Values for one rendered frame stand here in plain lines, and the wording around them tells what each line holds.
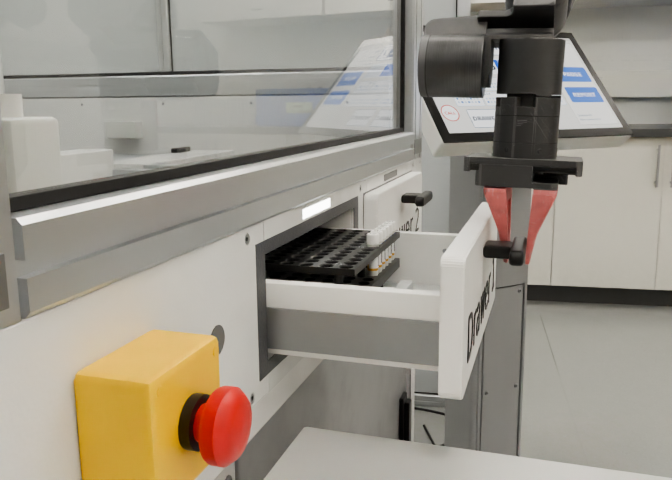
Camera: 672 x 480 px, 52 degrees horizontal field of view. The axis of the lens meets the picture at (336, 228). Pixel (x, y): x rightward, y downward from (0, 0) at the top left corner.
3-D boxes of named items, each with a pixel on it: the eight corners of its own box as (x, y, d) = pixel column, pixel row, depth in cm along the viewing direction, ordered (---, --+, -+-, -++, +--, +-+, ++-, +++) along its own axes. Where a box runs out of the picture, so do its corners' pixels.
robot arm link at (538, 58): (567, 24, 58) (566, 31, 63) (483, 25, 60) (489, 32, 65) (560, 107, 59) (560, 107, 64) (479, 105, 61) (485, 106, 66)
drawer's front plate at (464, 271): (495, 297, 78) (498, 201, 76) (461, 403, 51) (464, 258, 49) (479, 296, 78) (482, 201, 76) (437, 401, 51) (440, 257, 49)
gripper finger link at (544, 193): (478, 251, 69) (484, 158, 68) (552, 258, 67) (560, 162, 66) (469, 266, 63) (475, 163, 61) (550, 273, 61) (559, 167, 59)
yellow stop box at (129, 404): (235, 453, 40) (231, 334, 38) (169, 525, 33) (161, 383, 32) (158, 441, 41) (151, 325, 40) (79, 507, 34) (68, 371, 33)
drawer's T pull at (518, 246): (526, 249, 65) (527, 235, 65) (523, 267, 58) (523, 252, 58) (488, 247, 66) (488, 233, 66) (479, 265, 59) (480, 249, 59)
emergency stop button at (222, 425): (259, 446, 37) (257, 376, 36) (226, 485, 33) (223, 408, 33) (209, 438, 38) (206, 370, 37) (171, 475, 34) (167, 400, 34)
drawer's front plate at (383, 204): (421, 238, 112) (422, 171, 110) (377, 283, 84) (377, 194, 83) (410, 238, 112) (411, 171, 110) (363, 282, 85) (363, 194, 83)
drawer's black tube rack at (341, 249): (399, 289, 75) (399, 231, 74) (354, 342, 59) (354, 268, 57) (216, 275, 82) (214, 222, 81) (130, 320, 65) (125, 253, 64)
